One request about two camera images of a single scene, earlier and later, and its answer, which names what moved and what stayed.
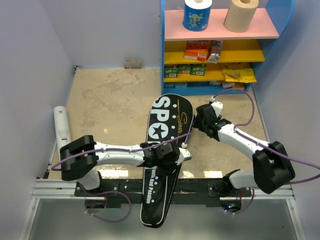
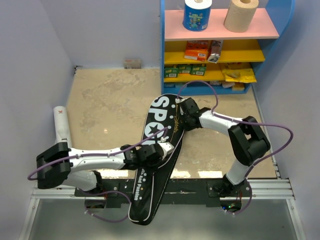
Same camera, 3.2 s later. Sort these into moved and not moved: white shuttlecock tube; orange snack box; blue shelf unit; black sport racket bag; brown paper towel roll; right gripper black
Moved: black sport racket bag; right gripper black
Not moved: white shuttlecock tube; brown paper towel roll; orange snack box; blue shelf unit
